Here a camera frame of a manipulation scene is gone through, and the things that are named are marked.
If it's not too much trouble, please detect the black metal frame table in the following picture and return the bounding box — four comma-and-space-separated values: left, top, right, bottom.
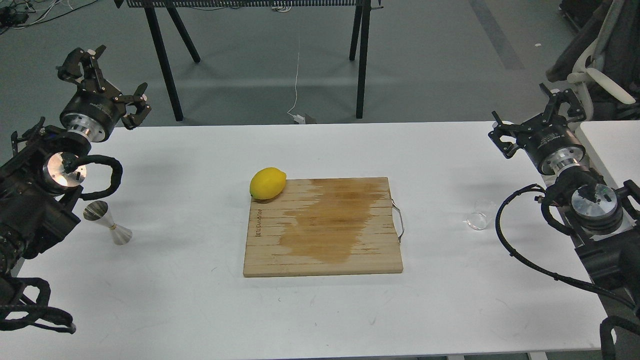
108, 6, 398, 126

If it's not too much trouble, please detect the steel double jigger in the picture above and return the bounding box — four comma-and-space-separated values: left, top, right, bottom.
83, 200, 133, 246

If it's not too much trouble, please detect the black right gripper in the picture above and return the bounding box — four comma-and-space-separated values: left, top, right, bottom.
488, 83, 587, 176

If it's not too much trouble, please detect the wooden cutting board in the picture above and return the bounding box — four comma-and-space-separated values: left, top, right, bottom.
243, 177, 403, 278

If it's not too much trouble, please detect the small clear glass cup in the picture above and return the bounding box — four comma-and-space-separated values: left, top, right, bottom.
465, 199, 498, 231

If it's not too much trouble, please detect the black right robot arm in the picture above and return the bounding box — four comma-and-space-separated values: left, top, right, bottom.
488, 84, 640, 360

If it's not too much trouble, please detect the yellow lemon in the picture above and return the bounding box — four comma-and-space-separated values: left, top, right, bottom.
249, 167, 287, 200

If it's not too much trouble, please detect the white charger plug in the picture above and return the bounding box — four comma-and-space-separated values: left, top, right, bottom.
292, 114, 307, 125

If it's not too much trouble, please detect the floor cable bundle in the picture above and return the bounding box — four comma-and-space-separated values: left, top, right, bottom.
0, 0, 101, 31

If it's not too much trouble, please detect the white hanging cable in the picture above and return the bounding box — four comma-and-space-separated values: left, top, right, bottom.
287, 10, 302, 118

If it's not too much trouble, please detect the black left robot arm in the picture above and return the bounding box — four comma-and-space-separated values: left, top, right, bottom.
0, 45, 151, 334

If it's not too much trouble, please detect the white side table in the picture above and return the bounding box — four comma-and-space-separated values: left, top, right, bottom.
576, 120, 640, 189

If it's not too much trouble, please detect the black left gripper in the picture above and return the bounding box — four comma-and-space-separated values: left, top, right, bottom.
56, 45, 151, 142

